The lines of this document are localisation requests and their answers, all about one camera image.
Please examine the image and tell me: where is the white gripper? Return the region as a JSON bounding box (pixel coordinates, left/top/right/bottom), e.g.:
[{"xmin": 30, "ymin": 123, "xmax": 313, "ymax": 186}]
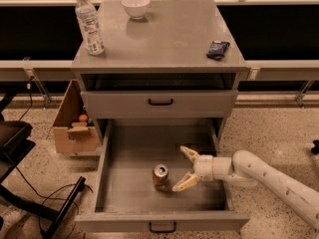
[{"xmin": 172, "ymin": 145, "xmax": 233, "ymax": 192}]

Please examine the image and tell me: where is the orange soda can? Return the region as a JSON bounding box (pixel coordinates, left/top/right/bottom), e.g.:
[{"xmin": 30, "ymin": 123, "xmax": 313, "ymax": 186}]
[{"xmin": 153, "ymin": 164, "xmax": 168, "ymax": 191}]

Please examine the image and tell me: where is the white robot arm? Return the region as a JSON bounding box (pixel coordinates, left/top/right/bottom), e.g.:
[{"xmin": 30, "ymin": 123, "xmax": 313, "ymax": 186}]
[{"xmin": 172, "ymin": 146, "xmax": 319, "ymax": 236}]

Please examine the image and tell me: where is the closed grey middle drawer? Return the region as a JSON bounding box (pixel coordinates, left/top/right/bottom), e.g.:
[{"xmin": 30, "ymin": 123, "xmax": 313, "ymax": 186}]
[{"xmin": 81, "ymin": 91, "xmax": 237, "ymax": 119}]

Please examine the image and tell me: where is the open grey bottom drawer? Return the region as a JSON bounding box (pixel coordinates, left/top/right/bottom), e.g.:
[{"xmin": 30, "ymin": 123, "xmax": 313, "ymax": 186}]
[{"xmin": 76, "ymin": 119, "xmax": 249, "ymax": 232}]

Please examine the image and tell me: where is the grey drawer cabinet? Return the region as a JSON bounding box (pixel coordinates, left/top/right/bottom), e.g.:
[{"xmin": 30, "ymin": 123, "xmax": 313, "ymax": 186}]
[{"xmin": 72, "ymin": 0, "xmax": 247, "ymax": 134}]

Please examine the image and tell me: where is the small orange fruit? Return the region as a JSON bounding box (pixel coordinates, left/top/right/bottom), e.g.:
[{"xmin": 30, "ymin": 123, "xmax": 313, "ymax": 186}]
[{"xmin": 78, "ymin": 114, "xmax": 88, "ymax": 122}]

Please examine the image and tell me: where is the dark blue snack packet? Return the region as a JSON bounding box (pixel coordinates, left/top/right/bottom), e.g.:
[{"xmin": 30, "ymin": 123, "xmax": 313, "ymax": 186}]
[{"xmin": 206, "ymin": 41, "xmax": 230, "ymax": 60}]

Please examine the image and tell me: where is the cardboard box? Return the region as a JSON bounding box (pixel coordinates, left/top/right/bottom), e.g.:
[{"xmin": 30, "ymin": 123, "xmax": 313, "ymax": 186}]
[{"xmin": 53, "ymin": 80, "xmax": 100, "ymax": 154}]

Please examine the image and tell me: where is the black object on floor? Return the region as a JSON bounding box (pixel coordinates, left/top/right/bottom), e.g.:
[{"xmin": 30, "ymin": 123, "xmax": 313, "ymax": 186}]
[{"xmin": 311, "ymin": 139, "xmax": 319, "ymax": 154}]

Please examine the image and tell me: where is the white ceramic bowl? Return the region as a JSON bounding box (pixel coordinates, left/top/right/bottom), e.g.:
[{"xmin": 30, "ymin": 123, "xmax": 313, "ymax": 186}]
[{"xmin": 122, "ymin": 0, "xmax": 151, "ymax": 20}]

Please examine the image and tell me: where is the clear plastic water bottle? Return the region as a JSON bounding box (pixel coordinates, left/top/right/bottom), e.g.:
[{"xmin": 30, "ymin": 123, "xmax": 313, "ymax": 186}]
[{"xmin": 75, "ymin": 0, "xmax": 105, "ymax": 55}]

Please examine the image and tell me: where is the black lower drawer handle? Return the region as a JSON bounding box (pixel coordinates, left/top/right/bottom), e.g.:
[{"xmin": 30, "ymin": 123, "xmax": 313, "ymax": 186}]
[{"xmin": 149, "ymin": 221, "xmax": 176, "ymax": 234}]

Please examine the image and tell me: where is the black drawer handle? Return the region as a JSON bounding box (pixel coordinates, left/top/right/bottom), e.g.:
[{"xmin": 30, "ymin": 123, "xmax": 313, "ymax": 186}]
[
  {"xmin": 148, "ymin": 99, "xmax": 173, "ymax": 107},
  {"xmin": 149, "ymin": 221, "xmax": 176, "ymax": 234}
]

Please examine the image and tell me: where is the black floor cable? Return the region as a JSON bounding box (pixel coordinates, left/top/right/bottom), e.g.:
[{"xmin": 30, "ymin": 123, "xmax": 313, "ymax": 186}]
[{"xmin": 13, "ymin": 162, "xmax": 94, "ymax": 239}]

